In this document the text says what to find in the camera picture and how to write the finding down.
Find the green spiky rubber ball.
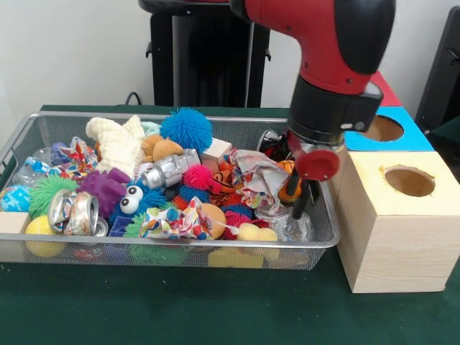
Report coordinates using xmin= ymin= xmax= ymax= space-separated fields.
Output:
xmin=27 ymin=175 xmax=79 ymax=219

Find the orange toy basketball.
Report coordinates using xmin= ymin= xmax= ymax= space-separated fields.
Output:
xmin=278 ymin=160 xmax=303 ymax=203

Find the purple knobby rubber ball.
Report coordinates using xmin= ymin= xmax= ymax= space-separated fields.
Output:
xmin=75 ymin=167 xmax=131 ymax=219

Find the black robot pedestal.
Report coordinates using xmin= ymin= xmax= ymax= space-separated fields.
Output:
xmin=138 ymin=0 xmax=270 ymax=109

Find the blue spiky rubber ball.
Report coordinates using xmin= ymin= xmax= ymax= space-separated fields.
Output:
xmin=160 ymin=106 xmax=214 ymax=149

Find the crushed silver drink can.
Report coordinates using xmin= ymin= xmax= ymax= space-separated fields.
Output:
xmin=46 ymin=189 xmax=109 ymax=237

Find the yellow ball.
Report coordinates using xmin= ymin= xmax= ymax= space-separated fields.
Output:
xmin=23 ymin=214 xmax=68 ymax=259

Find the wooden box with three holes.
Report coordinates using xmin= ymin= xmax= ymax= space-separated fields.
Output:
xmin=328 ymin=70 xmax=460 ymax=294

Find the silver toy robot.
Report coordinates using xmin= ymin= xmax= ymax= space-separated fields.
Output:
xmin=140 ymin=147 xmax=201 ymax=190

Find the black upright panel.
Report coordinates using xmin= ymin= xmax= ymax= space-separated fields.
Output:
xmin=413 ymin=5 xmax=460 ymax=134

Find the wire mesh bin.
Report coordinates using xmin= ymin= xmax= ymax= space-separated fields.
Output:
xmin=0 ymin=111 xmax=341 ymax=271

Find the cream waffle cloth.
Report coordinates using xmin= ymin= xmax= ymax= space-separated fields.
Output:
xmin=85 ymin=114 xmax=147 ymax=174

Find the dark green side tablecloth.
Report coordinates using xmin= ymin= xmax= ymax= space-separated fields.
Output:
xmin=427 ymin=116 xmax=460 ymax=173

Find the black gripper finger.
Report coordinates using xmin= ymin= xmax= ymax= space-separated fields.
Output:
xmin=291 ymin=178 xmax=313 ymax=220
xmin=285 ymin=171 xmax=301 ymax=198

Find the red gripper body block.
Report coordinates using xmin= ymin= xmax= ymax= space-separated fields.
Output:
xmin=286 ymin=129 xmax=341 ymax=183

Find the blue globe ball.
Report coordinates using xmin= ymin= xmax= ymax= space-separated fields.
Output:
xmin=0 ymin=185 xmax=32 ymax=213

